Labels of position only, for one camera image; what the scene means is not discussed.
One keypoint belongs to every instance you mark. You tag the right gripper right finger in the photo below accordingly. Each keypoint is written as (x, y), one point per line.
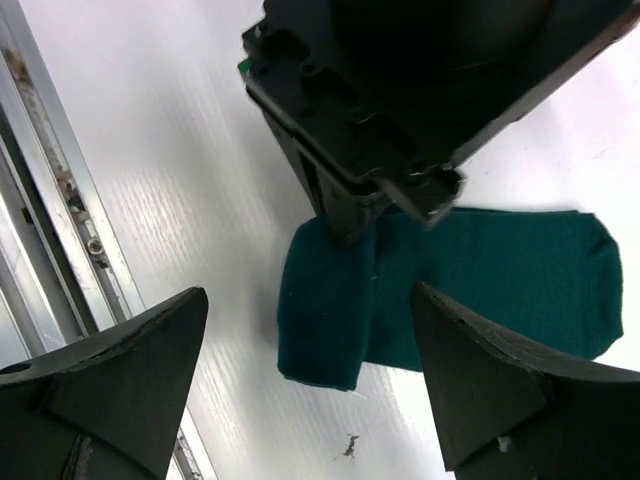
(508, 407)

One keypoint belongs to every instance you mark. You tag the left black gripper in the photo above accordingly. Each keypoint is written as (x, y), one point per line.
(377, 103)

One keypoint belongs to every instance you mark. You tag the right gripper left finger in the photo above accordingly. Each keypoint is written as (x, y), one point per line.
(108, 406)

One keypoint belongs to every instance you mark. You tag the teal sock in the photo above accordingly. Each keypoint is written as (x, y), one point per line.
(555, 277)

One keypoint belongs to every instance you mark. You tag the aluminium mounting rail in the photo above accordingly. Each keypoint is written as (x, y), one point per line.
(63, 274)

